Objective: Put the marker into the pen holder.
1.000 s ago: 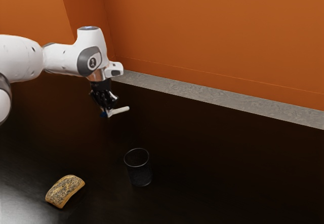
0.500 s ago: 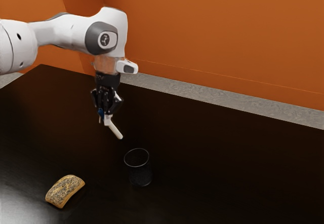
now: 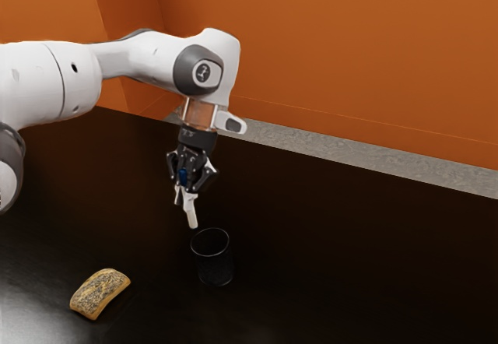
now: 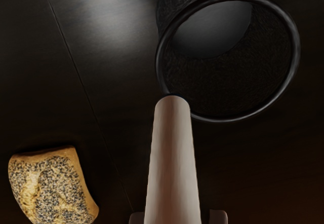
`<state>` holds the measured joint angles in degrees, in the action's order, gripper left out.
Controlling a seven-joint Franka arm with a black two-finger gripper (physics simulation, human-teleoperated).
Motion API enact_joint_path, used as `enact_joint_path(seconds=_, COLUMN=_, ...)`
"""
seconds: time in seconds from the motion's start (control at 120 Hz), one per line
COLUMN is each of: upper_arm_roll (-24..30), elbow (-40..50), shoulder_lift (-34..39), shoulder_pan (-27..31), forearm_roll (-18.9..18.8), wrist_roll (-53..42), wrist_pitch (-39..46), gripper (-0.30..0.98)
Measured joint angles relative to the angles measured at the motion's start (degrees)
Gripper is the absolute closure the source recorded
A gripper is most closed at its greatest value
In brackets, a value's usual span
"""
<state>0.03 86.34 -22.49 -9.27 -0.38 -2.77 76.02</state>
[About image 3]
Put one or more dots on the seeded bread loaf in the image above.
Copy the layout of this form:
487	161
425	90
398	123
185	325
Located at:
99	292

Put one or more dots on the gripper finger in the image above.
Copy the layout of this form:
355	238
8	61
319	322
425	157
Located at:
171	165
207	173

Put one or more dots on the white pen with blue cap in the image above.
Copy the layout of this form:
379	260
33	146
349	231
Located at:
191	215

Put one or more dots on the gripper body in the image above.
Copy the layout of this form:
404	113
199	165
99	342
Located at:
196	141

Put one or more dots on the black mesh pen holder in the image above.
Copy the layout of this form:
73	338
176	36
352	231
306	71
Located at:
214	260

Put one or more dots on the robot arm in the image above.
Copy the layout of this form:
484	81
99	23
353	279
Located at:
78	75

